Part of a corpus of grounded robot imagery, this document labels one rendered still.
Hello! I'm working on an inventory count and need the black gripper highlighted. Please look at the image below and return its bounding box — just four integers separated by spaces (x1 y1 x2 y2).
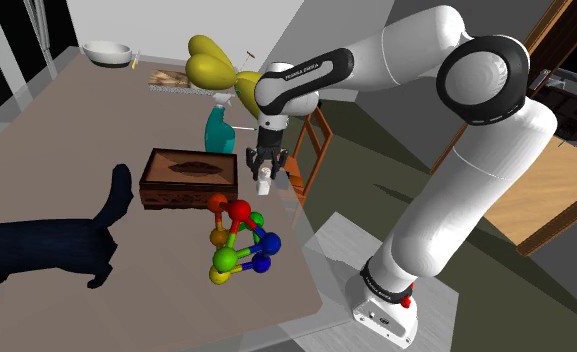
246 127 290 183

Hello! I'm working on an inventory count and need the small white bottle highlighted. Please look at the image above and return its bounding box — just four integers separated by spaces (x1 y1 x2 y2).
255 167 274 197

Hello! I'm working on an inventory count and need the orange wooden chair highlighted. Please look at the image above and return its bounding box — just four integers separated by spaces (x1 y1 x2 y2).
281 104 335 208

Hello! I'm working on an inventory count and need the colourful ball and stick toy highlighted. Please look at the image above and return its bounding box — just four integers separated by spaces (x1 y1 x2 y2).
206 193 283 287

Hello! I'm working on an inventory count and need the teal spray bottle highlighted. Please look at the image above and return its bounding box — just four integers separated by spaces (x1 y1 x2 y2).
204 93 237 155

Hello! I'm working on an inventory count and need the brown carved wooden box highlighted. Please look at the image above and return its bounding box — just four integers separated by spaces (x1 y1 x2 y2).
138 147 240 211

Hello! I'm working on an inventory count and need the grey robot stand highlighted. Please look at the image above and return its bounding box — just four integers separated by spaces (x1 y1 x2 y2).
278 211 461 352

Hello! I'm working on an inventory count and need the yellow balloon shaped figure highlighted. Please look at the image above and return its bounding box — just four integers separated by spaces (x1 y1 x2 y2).
185 34 266 121

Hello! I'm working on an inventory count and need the white bowl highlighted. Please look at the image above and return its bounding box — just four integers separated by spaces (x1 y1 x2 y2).
82 40 134 69

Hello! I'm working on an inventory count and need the black animal figure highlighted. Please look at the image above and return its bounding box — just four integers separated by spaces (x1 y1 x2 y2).
0 163 135 306

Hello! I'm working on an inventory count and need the light wooden table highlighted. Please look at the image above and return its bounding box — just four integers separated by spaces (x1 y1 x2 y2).
481 135 577 258

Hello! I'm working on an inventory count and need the dark shelf cabinet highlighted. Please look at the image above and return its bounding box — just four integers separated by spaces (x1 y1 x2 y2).
526 52 577 144

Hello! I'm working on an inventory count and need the brown wooden door frame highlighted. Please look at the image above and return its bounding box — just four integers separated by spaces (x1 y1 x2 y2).
429 0 577 177

